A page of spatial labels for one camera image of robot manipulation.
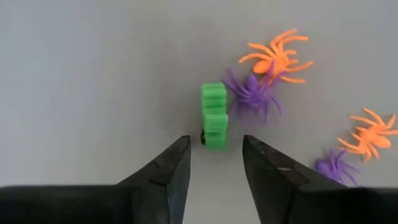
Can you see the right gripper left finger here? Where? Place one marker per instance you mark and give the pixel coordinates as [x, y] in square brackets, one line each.
[93, 205]

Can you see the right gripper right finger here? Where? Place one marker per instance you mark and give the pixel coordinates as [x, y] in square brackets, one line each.
[311, 205]

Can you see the purple plastic spider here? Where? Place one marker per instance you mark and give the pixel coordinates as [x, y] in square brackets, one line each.
[252, 96]
[334, 166]

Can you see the orange plastic spider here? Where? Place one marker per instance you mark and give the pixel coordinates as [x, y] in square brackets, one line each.
[276, 57]
[370, 135]

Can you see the green toy block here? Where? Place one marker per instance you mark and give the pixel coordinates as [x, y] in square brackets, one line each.
[214, 116]

